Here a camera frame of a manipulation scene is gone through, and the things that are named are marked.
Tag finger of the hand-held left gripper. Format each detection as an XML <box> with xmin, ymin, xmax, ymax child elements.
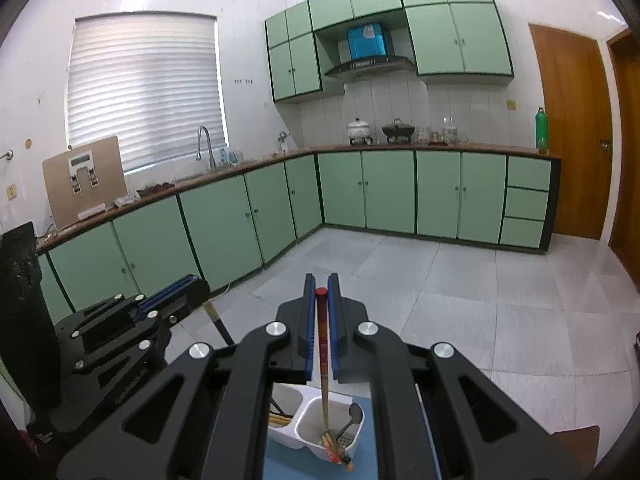
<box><xmin>74</xmin><ymin>296</ymin><xmax>212</xmax><ymax>377</ymax></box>
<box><xmin>54</xmin><ymin>274</ymin><xmax>212</xmax><ymax>337</ymax></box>

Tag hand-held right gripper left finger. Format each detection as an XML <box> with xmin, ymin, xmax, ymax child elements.
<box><xmin>57</xmin><ymin>273</ymin><xmax>317</xmax><ymax>480</ymax></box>

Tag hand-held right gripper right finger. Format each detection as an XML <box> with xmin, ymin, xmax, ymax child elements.
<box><xmin>327</xmin><ymin>272</ymin><xmax>583</xmax><ymax>480</ymax></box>

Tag white two-compartment utensil holder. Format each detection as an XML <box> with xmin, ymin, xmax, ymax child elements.
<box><xmin>267</xmin><ymin>382</ymin><xmax>366</xmax><ymax>467</ymax></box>

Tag metal spoon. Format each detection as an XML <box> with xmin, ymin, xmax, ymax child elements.
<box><xmin>334</xmin><ymin>402</ymin><xmax>365</xmax><ymax>441</ymax></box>

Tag brown cardboard board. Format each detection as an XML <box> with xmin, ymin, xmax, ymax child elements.
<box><xmin>42</xmin><ymin>135</ymin><xmax>128</xmax><ymax>231</ymax></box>

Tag metal sink faucet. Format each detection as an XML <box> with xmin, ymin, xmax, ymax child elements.
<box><xmin>196</xmin><ymin>125</ymin><xmax>218</xmax><ymax>172</ymax></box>

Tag green kitchen base cabinets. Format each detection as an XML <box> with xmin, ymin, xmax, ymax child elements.
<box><xmin>37</xmin><ymin>146</ymin><xmax>562</xmax><ymax>311</ymax></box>

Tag white window blind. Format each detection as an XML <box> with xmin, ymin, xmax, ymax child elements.
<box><xmin>66</xmin><ymin>12</ymin><xmax>230</xmax><ymax>176</ymax></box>

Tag white cooking pot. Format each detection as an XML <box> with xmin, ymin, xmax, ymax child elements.
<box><xmin>347</xmin><ymin>117</ymin><xmax>373</xmax><ymax>145</ymax></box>

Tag black wok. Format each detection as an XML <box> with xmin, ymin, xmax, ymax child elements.
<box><xmin>381</xmin><ymin>118</ymin><xmax>417</xmax><ymax>145</ymax></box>

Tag wooden chair seat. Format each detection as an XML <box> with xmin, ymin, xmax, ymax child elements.
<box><xmin>550</xmin><ymin>425</ymin><xmax>601</xmax><ymax>480</ymax></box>

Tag green bottle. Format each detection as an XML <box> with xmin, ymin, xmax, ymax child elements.
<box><xmin>535</xmin><ymin>106</ymin><xmax>550</xmax><ymax>153</ymax></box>

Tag range hood with blue panel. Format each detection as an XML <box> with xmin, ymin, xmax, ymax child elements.
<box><xmin>325</xmin><ymin>22</ymin><xmax>417</xmax><ymax>80</ymax></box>

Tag wooden door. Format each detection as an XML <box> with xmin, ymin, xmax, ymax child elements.
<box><xmin>529</xmin><ymin>23</ymin><xmax>615</xmax><ymax>241</ymax></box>
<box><xmin>606</xmin><ymin>27</ymin><xmax>640</xmax><ymax>296</ymax></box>

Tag green kitchen wall cabinets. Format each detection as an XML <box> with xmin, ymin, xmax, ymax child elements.
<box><xmin>265</xmin><ymin>0</ymin><xmax>516</xmax><ymax>103</ymax></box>

